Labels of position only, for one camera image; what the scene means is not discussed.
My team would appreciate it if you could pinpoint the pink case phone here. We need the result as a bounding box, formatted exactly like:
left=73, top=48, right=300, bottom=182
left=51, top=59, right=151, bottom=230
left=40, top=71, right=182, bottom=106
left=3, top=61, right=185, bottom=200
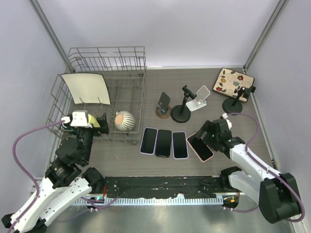
left=187, top=134, right=214, bottom=163

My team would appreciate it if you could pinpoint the purple case phone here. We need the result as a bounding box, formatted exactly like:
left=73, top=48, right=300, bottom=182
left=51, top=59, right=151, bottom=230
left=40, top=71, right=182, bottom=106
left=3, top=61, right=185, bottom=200
left=172, top=132, right=189, bottom=160

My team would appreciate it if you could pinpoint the black tall phone stand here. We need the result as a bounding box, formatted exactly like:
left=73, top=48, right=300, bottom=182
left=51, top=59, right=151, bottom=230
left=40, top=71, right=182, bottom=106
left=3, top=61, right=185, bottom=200
left=171, top=85, right=197, bottom=123

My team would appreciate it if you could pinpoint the black round phone stand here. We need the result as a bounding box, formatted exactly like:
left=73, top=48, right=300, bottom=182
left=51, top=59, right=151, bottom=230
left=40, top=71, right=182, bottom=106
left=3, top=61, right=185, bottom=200
left=222, top=86, right=256, bottom=114

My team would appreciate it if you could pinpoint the black case phone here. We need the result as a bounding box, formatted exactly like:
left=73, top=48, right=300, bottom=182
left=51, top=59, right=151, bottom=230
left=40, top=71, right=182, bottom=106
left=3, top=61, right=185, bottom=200
left=155, top=130, right=172, bottom=158

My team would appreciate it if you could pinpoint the grey wire dish rack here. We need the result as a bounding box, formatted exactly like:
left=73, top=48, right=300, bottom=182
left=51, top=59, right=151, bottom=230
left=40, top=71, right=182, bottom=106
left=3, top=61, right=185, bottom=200
left=46, top=46, right=146, bottom=144

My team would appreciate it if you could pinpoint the lavender case phone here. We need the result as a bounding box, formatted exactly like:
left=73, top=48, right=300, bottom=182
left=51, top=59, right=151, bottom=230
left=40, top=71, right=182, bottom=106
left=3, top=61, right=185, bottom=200
left=139, top=127, right=158, bottom=155

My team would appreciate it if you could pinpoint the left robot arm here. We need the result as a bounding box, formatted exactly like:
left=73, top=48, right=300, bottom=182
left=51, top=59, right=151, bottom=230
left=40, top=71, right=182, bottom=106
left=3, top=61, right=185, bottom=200
left=1, top=110, right=109, bottom=233

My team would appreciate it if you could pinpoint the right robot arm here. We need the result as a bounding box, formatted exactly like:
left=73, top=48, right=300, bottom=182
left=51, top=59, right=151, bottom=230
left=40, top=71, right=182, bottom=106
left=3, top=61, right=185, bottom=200
left=187, top=118, right=305, bottom=223

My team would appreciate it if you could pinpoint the white folding phone stand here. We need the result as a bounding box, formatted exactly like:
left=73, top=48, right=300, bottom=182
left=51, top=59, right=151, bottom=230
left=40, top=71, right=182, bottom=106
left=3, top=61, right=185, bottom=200
left=186, top=85, right=210, bottom=112

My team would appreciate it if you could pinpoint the wooden base phone stand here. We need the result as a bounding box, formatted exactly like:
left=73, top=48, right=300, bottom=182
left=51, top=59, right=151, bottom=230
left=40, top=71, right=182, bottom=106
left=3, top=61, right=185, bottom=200
left=155, top=92, right=172, bottom=118

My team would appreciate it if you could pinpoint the yellow faceted cup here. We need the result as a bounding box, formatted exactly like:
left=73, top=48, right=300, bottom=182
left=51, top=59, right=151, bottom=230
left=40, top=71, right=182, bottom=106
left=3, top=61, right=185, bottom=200
left=88, top=114, right=100, bottom=128

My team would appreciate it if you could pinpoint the striped round mug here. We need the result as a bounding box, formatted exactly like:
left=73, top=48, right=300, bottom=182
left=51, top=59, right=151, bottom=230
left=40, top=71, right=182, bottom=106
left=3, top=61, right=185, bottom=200
left=114, top=111, right=136, bottom=132

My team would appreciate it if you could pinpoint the white square plate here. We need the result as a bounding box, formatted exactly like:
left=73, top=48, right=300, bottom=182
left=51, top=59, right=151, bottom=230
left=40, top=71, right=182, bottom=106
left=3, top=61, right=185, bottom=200
left=61, top=73, right=111, bottom=105

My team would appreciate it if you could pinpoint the floral square coaster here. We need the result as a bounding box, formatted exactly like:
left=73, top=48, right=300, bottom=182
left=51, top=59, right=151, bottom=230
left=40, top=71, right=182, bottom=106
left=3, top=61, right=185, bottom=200
left=212, top=68, right=255, bottom=99

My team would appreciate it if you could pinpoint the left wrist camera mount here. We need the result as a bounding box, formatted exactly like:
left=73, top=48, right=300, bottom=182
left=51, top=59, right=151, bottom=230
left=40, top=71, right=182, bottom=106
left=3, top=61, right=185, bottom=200
left=61, top=110, right=93, bottom=128

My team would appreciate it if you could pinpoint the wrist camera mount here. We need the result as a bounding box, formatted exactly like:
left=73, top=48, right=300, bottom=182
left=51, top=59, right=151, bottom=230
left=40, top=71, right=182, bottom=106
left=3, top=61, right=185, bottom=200
left=222, top=113, right=232, bottom=130
left=61, top=110, right=93, bottom=128

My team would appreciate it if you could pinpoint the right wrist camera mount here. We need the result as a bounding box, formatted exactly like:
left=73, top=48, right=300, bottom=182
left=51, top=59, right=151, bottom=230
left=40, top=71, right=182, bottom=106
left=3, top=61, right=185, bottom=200
left=222, top=113, right=232, bottom=130

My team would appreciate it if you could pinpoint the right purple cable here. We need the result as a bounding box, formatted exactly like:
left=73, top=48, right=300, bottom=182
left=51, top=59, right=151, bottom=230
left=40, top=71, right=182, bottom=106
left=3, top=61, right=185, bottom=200
left=223, top=113, right=306, bottom=222

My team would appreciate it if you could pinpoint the purple cable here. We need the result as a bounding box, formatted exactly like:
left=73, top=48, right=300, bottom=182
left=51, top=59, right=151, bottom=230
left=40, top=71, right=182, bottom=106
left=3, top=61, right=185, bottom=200
left=223, top=113, right=306, bottom=222
left=6, top=120, right=120, bottom=233

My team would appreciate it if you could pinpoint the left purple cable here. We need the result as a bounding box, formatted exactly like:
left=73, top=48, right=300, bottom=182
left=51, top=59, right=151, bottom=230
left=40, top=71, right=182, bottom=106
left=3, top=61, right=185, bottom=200
left=6, top=120, right=120, bottom=233

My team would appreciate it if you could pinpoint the black mounting base plate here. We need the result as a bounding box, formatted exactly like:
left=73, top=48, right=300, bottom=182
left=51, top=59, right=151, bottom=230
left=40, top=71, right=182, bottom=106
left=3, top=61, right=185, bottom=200
left=91, top=176, right=238, bottom=199

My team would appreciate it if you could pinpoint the white cable duct strip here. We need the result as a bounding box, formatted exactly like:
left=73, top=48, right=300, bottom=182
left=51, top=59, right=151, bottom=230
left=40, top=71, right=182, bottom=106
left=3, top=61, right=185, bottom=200
left=72, top=195, right=224, bottom=206

